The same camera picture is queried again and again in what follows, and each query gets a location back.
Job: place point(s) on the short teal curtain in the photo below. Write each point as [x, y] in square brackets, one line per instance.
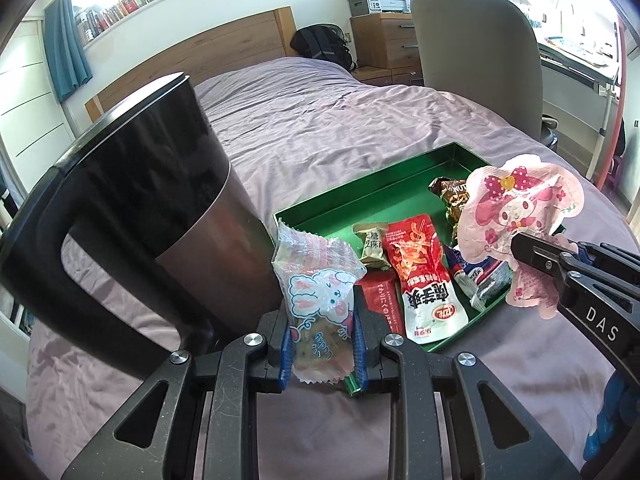
[65, 50]

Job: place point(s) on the red and white snack packet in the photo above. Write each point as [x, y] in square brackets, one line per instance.
[425, 280]

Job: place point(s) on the black backpack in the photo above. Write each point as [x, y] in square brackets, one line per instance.
[320, 47]

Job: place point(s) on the white desk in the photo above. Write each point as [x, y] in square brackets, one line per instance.
[575, 60]

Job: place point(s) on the wooden headboard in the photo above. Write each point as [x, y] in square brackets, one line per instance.
[200, 55]

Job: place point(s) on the green tray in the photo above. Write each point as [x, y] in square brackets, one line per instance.
[400, 185]

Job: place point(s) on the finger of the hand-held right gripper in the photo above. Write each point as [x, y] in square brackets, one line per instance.
[587, 251]
[537, 252]

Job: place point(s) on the blue and white snack packet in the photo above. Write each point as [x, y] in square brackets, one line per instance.
[480, 275]

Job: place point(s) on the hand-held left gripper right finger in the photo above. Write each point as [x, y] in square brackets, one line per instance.
[359, 360]

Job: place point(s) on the olive green snack packet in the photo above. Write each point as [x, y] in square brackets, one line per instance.
[372, 245]

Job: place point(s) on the brown snack packet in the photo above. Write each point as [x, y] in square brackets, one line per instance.
[450, 200]

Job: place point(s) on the clear bunny print snack packet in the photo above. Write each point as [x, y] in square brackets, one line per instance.
[315, 300]

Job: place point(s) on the white wardrobe door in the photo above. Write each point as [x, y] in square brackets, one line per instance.
[30, 85]

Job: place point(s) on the black and copper kettle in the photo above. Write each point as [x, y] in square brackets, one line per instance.
[125, 185]

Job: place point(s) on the dark red snack packet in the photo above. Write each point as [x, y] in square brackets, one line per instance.
[380, 300]

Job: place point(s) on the pink cartoon shaped snack packet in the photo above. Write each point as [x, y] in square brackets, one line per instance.
[505, 200]

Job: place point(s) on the person's right hand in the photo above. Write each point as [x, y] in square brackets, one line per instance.
[607, 430]

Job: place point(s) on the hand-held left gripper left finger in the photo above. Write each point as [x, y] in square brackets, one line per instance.
[286, 360]

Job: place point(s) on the wooden drawer cabinet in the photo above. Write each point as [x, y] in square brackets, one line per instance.
[385, 45]

